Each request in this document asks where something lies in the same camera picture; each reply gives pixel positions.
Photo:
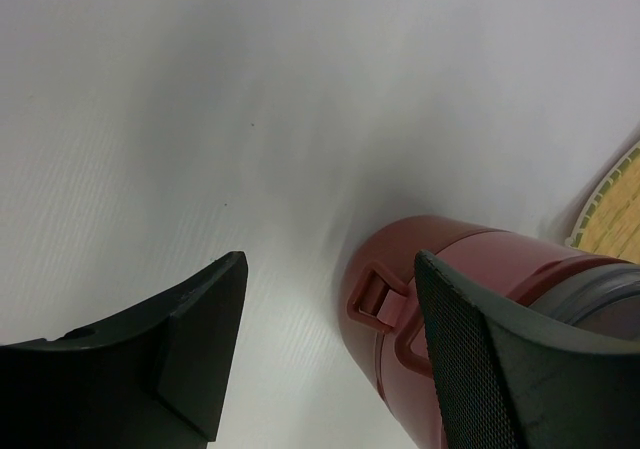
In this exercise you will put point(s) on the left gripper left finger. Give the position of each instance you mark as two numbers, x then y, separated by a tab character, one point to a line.
154	375

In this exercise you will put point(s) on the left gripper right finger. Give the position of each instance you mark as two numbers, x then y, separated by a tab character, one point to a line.
507	376

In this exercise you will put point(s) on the pink steel pot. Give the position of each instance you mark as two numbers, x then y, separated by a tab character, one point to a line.
382	323
509	246

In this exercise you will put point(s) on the grey lid with handle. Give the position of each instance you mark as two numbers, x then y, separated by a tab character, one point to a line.
551	303

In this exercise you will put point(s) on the bamboo tray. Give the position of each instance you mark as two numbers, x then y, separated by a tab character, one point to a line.
608	224

